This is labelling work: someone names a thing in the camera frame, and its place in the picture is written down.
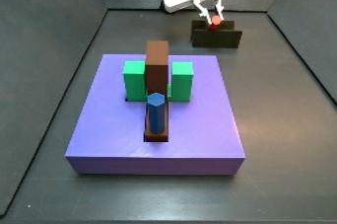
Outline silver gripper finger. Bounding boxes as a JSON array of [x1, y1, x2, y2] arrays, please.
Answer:
[[194, 0, 210, 22], [215, 0, 224, 21]]

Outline red peg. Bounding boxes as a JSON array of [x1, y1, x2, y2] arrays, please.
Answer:
[[208, 15, 222, 31]]

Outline purple base board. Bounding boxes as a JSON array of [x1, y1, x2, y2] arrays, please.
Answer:
[[66, 54, 246, 175]]

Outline brown L-shaped block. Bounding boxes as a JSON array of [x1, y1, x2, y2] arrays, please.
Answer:
[[146, 40, 170, 142]]

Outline green U-shaped block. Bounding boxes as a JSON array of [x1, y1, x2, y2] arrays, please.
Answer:
[[123, 61, 194, 103]]

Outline blue hexagonal peg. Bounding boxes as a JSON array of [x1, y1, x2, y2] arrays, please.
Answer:
[[148, 93, 167, 133]]

